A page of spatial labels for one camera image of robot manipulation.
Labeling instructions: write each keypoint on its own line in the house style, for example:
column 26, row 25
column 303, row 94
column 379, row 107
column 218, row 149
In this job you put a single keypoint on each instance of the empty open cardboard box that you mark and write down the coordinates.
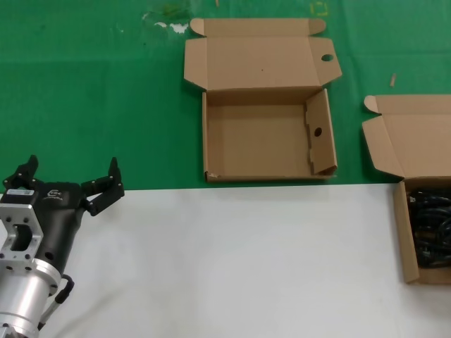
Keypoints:
column 260, row 141

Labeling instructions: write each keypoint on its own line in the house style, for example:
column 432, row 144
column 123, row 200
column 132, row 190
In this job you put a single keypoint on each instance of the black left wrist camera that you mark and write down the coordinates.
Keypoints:
column 21, row 197

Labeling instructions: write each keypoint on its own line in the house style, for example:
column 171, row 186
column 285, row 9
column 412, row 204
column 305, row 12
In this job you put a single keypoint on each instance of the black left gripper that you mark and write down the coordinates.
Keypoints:
column 58, row 218

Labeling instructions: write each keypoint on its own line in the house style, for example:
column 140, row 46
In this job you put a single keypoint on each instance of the open cardboard box with parts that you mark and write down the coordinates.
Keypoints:
column 415, row 141

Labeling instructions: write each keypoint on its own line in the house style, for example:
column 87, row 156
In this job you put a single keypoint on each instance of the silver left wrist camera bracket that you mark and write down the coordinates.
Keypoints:
column 30, row 218

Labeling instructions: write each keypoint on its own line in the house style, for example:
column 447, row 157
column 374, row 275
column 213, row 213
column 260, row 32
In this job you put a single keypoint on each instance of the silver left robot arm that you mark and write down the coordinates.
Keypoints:
column 21, row 295

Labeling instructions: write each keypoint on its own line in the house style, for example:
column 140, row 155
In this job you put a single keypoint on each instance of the green table mat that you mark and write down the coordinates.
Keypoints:
column 88, row 88

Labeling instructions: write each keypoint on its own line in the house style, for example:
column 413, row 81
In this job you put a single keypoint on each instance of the small cardboard scrap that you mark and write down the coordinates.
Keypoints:
column 392, row 80

